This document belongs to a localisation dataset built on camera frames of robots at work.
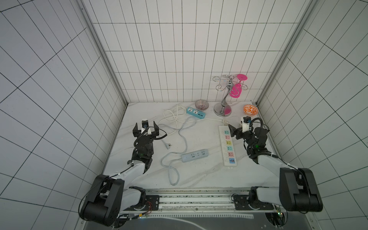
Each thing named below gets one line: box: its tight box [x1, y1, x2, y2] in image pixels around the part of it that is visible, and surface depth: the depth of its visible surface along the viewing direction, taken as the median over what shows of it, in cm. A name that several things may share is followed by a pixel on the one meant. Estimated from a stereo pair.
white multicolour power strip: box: [218, 125, 238, 167], surface depth 92 cm
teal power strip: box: [186, 106, 206, 120], surface depth 112 cm
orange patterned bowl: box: [242, 104, 259, 116], surface depth 116 cm
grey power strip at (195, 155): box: [181, 148, 209, 163], surface depth 89 cm
